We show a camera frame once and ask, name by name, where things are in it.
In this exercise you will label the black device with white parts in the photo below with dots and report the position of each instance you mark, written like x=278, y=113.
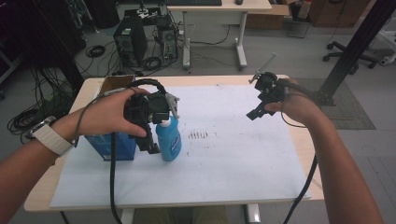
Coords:
x=143, y=14

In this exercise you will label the wristwatch with white band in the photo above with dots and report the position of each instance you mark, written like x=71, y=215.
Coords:
x=51, y=138

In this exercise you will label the black keyboard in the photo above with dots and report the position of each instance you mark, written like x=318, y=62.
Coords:
x=193, y=2

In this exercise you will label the wooden cabinet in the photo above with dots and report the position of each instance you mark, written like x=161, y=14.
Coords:
x=339, y=12

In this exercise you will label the black computer tower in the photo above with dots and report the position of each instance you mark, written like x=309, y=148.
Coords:
x=130, y=40

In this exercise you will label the blue bottle with white cap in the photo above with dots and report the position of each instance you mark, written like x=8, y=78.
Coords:
x=169, y=143

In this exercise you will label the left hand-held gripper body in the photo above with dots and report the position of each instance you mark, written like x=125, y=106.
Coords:
x=155, y=105

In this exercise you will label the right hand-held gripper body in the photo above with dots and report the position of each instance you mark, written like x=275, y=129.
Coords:
x=272, y=90

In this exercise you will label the black metal stand post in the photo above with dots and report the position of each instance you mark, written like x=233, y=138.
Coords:
x=358, y=43

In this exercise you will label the person's right hand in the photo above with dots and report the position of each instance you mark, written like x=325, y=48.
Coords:
x=299, y=105

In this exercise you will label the white paper mat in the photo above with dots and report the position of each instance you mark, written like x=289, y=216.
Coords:
x=224, y=161

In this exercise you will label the blue cardboard box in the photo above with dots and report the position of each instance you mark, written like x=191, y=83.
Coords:
x=118, y=147

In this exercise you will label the open computer case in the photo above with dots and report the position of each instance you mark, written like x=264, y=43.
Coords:
x=168, y=40

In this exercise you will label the brown cardboard box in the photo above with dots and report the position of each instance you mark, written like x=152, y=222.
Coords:
x=267, y=17

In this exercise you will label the white table leg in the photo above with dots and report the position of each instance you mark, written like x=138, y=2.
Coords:
x=252, y=214
x=127, y=217

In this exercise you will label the dark curtain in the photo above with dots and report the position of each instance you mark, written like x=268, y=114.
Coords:
x=37, y=34

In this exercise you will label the white desk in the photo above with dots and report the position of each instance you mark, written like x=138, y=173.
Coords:
x=218, y=6

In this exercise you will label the black office chair base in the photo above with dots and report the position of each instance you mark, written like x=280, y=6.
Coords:
x=348, y=55

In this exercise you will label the grey floor mat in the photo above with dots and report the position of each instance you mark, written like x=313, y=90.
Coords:
x=351, y=115

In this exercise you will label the black computer mouse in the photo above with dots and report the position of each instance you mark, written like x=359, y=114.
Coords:
x=239, y=2

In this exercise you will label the person's left hand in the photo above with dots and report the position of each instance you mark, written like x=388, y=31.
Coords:
x=102, y=115

